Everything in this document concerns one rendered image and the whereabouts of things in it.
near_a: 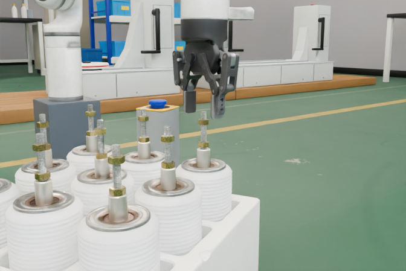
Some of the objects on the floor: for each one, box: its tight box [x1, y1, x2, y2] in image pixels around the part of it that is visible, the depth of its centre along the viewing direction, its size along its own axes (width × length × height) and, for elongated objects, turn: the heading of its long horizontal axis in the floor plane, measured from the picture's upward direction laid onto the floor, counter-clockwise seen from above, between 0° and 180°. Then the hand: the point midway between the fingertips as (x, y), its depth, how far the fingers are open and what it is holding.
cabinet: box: [32, 24, 47, 74], centre depth 609 cm, size 57×47×69 cm
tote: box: [81, 48, 103, 62], centre depth 524 cm, size 50×41×37 cm
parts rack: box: [87, 0, 182, 66], centre depth 617 cm, size 64×189×220 cm, turn 127°
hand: (203, 107), depth 70 cm, fingers open, 6 cm apart
